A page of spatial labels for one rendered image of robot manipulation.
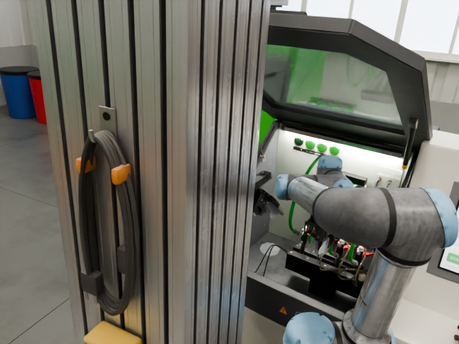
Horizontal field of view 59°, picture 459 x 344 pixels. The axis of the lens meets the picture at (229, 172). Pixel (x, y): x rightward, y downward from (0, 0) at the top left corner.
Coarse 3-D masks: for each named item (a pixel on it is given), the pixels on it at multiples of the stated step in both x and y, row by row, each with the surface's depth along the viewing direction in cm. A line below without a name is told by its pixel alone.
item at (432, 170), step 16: (432, 144) 145; (448, 144) 146; (432, 160) 145; (448, 160) 142; (416, 176) 148; (432, 176) 145; (448, 176) 142; (448, 192) 143; (416, 272) 150; (416, 288) 151; (432, 288) 148; (448, 288) 145; (432, 304) 148; (448, 304) 145
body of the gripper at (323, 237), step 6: (312, 216) 130; (306, 222) 131; (312, 222) 130; (312, 228) 131; (318, 228) 129; (312, 234) 131; (318, 234) 129; (324, 234) 130; (318, 240) 130; (324, 240) 130
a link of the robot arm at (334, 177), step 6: (324, 174) 121; (330, 174) 119; (336, 174) 117; (342, 174) 118; (318, 180) 114; (324, 180) 114; (330, 180) 114; (336, 180) 114; (342, 180) 113; (348, 180) 114; (330, 186) 113; (342, 186) 111; (348, 186) 111
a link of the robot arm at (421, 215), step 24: (384, 192) 75; (408, 192) 76; (432, 192) 76; (408, 216) 73; (432, 216) 73; (456, 216) 75; (408, 240) 74; (432, 240) 74; (384, 264) 83; (408, 264) 78; (384, 288) 85; (360, 312) 93; (384, 312) 88; (360, 336) 95; (384, 336) 95
